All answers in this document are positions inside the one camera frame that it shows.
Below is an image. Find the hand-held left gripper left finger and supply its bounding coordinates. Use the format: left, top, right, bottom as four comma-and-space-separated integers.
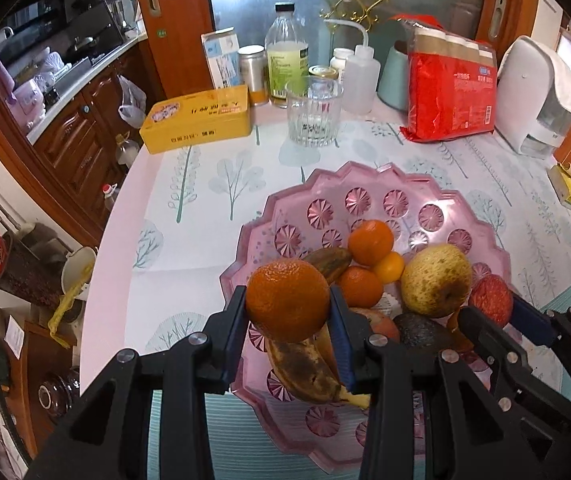
30, 285, 248, 480

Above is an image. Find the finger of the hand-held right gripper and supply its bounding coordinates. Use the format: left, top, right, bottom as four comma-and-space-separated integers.
458, 306, 571, 427
512, 294, 571, 397

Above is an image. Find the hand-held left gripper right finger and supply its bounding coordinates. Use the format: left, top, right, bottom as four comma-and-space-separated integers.
329, 286, 526, 480

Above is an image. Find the small red fruit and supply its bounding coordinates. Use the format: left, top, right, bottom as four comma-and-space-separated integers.
468, 273, 515, 326

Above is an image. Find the dark green avocado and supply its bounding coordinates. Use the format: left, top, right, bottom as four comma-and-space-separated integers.
393, 312, 459, 351

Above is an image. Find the orange tangerine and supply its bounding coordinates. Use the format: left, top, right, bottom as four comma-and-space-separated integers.
338, 266, 385, 309
348, 220, 396, 267
245, 259, 331, 343

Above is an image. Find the pink plastic fruit plate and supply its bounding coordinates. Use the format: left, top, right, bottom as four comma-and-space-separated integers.
219, 161, 513, 476

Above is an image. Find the large red apple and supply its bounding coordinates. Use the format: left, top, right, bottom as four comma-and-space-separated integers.
353, 307, 401, 343

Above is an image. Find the spotted yellow banana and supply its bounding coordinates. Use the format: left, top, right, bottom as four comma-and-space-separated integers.
264, 322, 372, 409

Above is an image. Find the yellow pear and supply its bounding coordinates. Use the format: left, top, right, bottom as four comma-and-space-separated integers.
399, 243, 473, 318

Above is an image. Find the brown overripe banana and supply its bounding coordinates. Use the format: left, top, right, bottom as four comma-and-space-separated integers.
301, 246, 353, 286

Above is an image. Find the small yellow orange citrus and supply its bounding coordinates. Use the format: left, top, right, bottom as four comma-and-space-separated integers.
371, 252, 406, 284

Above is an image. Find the tree print tablecloth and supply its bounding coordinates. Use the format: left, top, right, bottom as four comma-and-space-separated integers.
79, 105, 571, 480

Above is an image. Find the yellow sponge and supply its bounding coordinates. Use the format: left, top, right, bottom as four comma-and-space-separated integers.
548, 162, 571, 212

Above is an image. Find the white pot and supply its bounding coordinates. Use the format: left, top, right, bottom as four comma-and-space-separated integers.
60, 246, 97, 301

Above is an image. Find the yellow cloth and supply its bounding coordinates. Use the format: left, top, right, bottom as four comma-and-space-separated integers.
48, 265, 93, 348

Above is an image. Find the small oil bottle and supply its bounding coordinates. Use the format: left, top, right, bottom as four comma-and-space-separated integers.
101, 182, 121, 213

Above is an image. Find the yellow box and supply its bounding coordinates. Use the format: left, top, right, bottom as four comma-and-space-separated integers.
138, 85, 253, 155

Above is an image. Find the red lid canister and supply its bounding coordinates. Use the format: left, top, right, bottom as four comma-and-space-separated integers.
0, 230, 63, 311

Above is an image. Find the red plastic packet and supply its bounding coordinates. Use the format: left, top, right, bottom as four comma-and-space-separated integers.
398, 15, 497, 143

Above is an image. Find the clear glass tumbler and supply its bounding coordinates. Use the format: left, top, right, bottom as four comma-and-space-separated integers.
285, 76, 345, 148

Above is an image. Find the white appliance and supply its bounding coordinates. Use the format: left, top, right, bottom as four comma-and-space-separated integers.
496, 35, 571, 158

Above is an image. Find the wooden kitchen cabinet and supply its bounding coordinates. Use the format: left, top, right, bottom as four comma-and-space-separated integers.
32, 47, 166, 246

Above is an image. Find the hanging plastic bag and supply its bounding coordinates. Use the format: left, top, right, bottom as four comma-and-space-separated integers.
116, 75, 147, 129

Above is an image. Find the teal container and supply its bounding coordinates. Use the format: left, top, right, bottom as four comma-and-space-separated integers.
376, 42, 411, 112

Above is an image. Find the silver metal can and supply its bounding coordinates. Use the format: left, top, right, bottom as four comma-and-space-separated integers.
238, 45, 268, 106

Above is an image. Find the white squeeze bottle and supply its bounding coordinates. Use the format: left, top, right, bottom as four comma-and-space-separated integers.
324, 18, 381, 115

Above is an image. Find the small jar gold lid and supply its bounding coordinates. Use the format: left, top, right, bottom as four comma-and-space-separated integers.
308, 65, 339, 83

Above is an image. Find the clear bottle green label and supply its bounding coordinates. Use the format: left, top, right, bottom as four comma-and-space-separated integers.
264, 2, 311, 109

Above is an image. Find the blue and white box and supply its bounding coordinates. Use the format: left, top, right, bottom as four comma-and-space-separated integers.
201, 27, 243, 90

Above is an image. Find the white pill bottle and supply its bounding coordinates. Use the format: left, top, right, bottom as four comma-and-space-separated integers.
329, 47, 353, 73

